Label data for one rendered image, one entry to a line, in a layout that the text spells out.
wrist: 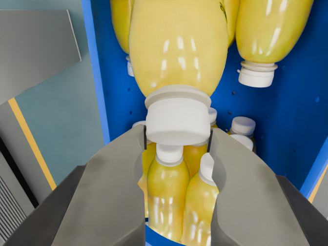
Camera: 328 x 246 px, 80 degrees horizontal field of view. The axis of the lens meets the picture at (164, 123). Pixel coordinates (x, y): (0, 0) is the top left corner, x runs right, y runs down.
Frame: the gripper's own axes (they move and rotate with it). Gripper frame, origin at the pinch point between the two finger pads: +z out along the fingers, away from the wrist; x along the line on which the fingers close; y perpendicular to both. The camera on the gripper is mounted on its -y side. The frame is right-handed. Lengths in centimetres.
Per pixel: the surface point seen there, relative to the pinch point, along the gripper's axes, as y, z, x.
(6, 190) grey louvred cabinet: 126, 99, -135
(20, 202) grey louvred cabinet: 148, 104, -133
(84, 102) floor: 54, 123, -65
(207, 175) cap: 11.0, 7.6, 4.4
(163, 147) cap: 10.2, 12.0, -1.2
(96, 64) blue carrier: -1.5, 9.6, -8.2
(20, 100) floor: 54, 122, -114
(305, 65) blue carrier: -0.4, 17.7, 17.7
